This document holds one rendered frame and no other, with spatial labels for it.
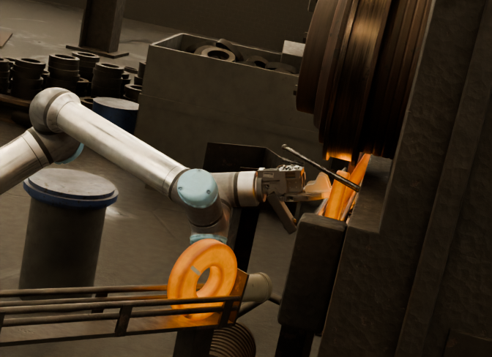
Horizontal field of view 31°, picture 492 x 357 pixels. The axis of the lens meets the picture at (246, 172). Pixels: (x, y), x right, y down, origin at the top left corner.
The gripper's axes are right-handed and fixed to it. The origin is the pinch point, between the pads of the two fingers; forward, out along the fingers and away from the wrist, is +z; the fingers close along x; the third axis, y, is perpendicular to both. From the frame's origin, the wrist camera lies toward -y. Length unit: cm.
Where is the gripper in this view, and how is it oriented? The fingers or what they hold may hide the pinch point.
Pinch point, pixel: (337, 193)
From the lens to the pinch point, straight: 228.0
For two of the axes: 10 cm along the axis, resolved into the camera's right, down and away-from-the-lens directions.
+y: -0.8, -9.8, -1.9
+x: 2.0, -2.1, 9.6
